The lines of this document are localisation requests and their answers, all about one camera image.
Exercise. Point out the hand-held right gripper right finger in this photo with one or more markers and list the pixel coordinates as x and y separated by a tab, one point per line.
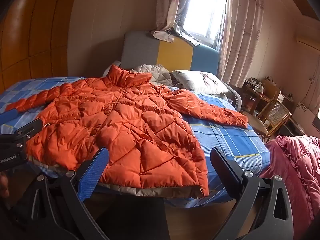
225	166

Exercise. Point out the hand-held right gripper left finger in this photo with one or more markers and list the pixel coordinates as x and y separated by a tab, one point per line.
93	172

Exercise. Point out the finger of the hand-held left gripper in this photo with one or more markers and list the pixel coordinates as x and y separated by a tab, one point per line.
28	130
7	117

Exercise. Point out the orange puffer jacket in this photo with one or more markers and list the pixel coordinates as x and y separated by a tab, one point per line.
130	120

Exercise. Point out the blue plaid bed sheet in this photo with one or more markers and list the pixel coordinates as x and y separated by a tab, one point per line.
225	140

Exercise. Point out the dark grey blanket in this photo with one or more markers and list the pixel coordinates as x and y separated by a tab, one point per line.
235	97

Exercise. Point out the pink ruffled quilt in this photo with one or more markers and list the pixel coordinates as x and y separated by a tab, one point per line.
295	170

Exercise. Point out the wooden chair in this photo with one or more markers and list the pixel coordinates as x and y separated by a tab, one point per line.
275	112

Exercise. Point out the cluttered wooden desk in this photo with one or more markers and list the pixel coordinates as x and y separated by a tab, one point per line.
252	92

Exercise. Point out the wooden wardrobe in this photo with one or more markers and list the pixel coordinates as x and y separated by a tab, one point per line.
32	37

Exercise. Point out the deer print pillow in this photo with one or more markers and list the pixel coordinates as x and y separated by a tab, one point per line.
197	81

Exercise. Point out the small white pillow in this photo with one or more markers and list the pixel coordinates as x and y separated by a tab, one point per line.
116	64

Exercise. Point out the grey patterned pillow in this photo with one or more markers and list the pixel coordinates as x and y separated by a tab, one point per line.
155	73

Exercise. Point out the grey yellow blue headboard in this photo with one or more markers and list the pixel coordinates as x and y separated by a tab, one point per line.
172	52

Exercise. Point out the long patterned curtain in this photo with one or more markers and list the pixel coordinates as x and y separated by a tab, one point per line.
241	35

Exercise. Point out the window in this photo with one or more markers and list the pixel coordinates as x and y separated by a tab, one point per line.
207	7

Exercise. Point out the short patterned curtain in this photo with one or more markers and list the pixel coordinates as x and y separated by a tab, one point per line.
166	7

